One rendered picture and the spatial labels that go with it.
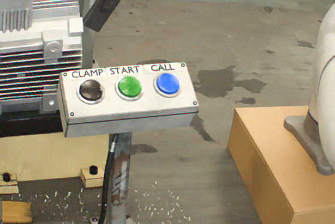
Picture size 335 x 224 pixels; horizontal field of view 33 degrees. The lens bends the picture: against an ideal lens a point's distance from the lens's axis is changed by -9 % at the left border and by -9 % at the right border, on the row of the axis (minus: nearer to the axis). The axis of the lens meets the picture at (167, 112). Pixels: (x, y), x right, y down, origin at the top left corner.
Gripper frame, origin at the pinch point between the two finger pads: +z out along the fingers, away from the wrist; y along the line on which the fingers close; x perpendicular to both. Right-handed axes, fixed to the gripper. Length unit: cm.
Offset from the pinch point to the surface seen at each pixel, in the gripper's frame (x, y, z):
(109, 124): 0.8, 19.9, 8.2
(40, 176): 6.2, 1.0, 30.5
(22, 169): 2.4, 1.1, 30.7
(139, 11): 41, -70, 11
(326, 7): 278, -273, -33
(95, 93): -2.7, 18.9, 5.7
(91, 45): 17.9, -34.3, 16.2
